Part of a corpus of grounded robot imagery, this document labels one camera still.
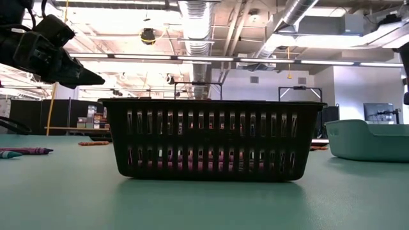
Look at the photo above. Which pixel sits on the stacked small boxes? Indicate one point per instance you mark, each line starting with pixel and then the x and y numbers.
pixel 94 118

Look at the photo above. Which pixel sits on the black computer monitor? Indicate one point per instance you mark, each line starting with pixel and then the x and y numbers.
pixel 378 111

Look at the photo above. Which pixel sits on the green table mat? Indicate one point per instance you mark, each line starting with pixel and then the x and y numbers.
pixel 64 198

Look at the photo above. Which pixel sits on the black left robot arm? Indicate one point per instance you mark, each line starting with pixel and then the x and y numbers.
pixel 12 12

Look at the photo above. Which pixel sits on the orange crayon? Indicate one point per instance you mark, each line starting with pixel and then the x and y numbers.
pixel 319 148
pixel 93 143

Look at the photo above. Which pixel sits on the black partition panel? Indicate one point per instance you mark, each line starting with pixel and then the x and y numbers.
pixel 28 115

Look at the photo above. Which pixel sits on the silver ventilation duct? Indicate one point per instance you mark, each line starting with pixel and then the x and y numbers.
pixel 198 32
pixel 287 19

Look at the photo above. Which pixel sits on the purple crayon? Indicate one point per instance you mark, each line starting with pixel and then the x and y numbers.
pixel 28 150
pixel 170 161
pixel 221 161

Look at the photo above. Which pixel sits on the white ceiling light strip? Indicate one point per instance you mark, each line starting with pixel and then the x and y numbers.
pixel 204 58

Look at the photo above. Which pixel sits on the black ceiling camera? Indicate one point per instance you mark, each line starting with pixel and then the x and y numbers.
pixel 148 36

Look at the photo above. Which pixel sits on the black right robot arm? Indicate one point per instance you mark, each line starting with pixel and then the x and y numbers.
pixel 405 64

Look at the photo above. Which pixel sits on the wooden shelf board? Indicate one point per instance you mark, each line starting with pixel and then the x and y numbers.
pixel 64 128

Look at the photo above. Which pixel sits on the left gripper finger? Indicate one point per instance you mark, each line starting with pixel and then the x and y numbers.
pixel 76 76

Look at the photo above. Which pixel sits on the teal plastic bin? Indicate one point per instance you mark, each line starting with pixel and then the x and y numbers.
pixel 367 143

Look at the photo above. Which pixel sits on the teal crayon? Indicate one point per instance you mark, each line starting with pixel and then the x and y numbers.
pixel 9 154

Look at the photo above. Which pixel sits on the black plastic basket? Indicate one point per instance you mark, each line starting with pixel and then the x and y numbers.
pixel 207 140

